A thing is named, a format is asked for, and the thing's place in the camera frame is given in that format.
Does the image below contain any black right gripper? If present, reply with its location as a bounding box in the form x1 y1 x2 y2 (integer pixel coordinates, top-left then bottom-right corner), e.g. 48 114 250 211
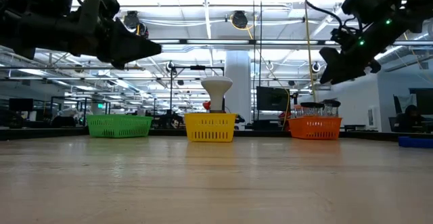
319 11 417 85

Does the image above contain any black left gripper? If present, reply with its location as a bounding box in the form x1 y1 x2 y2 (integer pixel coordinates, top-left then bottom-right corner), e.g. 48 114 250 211
66 0 162 70

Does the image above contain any black hourglass blue sand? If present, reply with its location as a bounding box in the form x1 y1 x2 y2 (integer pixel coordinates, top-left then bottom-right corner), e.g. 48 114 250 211
323 99 342 118

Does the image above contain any blue digital thermometer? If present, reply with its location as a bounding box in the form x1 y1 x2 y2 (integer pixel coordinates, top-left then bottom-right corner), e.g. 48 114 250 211
398 135 433 149

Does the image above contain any orange plastic basket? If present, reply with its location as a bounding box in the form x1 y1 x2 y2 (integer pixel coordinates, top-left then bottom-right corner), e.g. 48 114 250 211
288 116 343 141

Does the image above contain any green plastic basket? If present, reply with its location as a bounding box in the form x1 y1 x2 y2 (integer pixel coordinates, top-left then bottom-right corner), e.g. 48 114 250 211
86 114 154 139

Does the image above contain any black computer monitor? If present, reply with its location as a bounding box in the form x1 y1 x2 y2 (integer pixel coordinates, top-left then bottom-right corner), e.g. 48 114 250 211
8 97 35 112
408 87 433 117
256 85 290 112

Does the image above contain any white mushroom table lamp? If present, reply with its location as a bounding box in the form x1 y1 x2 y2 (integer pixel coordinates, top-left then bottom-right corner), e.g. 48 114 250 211
201 75 234 114

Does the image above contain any yellow plastic basket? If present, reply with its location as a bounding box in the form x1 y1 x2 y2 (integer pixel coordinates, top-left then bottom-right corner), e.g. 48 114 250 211
184 112 237 143

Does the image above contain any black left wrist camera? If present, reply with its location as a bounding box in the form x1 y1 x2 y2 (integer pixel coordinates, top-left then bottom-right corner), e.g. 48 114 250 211
76 0 121 19

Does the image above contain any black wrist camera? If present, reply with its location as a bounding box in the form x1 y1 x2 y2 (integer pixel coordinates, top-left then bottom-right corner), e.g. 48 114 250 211
76 0 121 19
341 0 388 24

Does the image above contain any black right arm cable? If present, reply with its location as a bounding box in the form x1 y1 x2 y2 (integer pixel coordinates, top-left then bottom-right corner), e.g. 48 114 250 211
304 0 346 28

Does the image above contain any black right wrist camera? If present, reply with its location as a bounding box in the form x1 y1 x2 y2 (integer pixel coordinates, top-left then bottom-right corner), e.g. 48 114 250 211
341 0 388 24

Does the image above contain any black gantry frame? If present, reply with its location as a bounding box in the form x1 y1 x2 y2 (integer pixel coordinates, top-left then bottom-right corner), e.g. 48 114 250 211
168 64 226 116

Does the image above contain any black coiled cable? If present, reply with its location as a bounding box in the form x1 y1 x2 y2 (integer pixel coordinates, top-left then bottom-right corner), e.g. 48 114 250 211
252 0 263 120

